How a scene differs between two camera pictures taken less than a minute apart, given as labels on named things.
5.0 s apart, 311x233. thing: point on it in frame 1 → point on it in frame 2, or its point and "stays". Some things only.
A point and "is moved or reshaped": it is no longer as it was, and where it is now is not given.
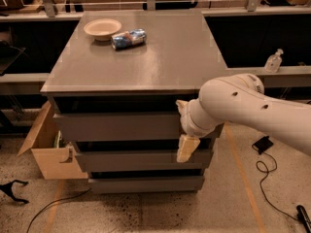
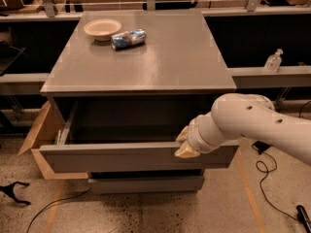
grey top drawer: x=119 y=126 is moved or reshaped
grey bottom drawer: x=148 y=184 stays
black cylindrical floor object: x=304 y=216 stays
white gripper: x=186 y=120 → x=194 y=136
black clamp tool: x=7 y=187 stays
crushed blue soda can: x=130 y=38 stays
